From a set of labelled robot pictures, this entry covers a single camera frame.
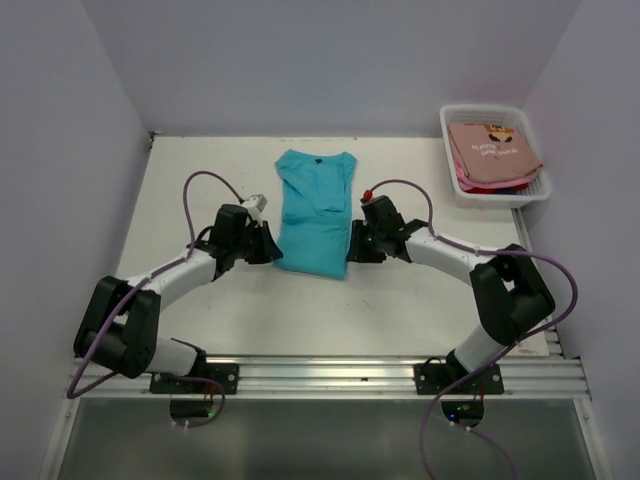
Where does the aluminium mounting rail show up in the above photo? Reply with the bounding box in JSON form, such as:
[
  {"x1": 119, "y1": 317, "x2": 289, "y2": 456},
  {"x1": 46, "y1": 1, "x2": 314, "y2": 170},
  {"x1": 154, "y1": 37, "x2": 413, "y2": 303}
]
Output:
[{"x1": 64, "y1": 353, "x2": 591, "y2": 400}]

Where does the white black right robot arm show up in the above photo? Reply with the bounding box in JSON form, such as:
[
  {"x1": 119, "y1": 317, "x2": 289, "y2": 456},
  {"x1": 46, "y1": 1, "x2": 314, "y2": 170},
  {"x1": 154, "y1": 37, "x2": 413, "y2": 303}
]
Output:
[{"x1": 347, "y1": 190, "x2": 555, "y2": 395}]

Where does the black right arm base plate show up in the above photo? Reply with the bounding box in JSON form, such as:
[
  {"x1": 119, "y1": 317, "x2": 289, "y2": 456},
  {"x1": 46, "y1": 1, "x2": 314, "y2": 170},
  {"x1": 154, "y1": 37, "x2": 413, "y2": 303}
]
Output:
[{"x1": 413, "y1": 359, "x2": 505, "y2": 395}]

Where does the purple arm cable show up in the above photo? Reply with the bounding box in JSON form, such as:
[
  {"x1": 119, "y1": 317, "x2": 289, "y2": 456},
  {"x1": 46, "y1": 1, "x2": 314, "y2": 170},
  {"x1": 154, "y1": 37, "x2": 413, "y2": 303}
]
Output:
[
  {"x1": 65, "y1": 170, "x2": 251, "y2": 427},
  {"x1": 360, "y1": 178, "x2": 580, "y2": 480}
]

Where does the pink printed folded t shirt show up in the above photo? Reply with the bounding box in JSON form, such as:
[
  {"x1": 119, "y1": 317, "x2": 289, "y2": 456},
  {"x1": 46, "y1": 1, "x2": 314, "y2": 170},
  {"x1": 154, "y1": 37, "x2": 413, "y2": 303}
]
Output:
[{"x1": 448, "y1": 123, "x2": 544, "y2": 182}]

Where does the turquoise t shirt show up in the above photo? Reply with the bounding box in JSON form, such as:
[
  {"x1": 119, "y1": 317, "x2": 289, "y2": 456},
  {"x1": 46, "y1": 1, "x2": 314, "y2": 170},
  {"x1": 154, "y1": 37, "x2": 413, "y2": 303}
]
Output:
[{"x1": 275, "y1": 150, "x2": 357, "y2": 280}]

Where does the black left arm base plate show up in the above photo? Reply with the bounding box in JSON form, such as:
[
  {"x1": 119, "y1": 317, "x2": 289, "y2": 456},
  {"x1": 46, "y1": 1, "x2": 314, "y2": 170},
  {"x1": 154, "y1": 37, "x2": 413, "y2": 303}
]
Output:
[{"x1": 149, "y1": 362, "x2": 240, "y2": 395}]

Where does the red folded t shirt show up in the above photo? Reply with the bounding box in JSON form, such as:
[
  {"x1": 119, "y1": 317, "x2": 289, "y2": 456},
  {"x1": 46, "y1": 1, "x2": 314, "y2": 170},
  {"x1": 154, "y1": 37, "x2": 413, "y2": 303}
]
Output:
[{"x1": 467, "y1": 183, "x2": 529, "y2": 195}]

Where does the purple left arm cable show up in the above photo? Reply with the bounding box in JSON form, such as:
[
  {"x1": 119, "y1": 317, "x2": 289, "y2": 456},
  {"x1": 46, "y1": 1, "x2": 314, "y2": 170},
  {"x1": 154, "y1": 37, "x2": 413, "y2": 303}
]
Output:
[{"x1": 65, "y1": 170, "x2": 251, "y2": 427}]

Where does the white plastic basket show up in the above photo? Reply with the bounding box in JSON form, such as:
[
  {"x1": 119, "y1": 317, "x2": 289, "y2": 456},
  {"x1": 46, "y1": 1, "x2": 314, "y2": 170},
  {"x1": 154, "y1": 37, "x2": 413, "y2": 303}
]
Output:
[{"x1": 439, "y1": 104, "x2": 551, "y2": 209}]

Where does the light pink folded t shirt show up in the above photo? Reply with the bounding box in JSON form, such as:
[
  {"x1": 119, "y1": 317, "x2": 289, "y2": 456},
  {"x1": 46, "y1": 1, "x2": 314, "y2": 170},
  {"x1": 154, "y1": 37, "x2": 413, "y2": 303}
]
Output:
[{"x1": 454, "y1": 164, "x2": 534, "y2": 192}]

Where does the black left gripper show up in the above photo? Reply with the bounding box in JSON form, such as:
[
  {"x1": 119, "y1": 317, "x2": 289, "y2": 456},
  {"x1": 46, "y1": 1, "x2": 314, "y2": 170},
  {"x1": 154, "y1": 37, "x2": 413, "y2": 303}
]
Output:
[{"x1": 231, "y1": 219, "x2": 282, "y2": 264}]

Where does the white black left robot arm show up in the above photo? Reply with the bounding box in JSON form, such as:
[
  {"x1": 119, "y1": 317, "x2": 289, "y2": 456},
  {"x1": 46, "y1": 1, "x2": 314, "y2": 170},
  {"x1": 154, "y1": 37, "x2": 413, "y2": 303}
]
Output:
[{"x1": 73, "y1": 195, "x2": 283, "y2": 393}]

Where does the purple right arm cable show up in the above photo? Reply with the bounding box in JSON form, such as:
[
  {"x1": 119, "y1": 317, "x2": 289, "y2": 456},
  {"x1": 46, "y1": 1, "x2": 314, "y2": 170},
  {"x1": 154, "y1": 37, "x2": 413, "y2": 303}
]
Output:
[{"x1": 360, "y1": 178, "x2": 580, "y2": 480}]

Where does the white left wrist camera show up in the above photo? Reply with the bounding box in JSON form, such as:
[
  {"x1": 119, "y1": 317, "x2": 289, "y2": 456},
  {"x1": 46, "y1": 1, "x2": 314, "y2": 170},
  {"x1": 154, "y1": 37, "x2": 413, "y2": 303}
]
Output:
[{"x1": 241, "y1": 194, "x2": 268, "y2": 223}]

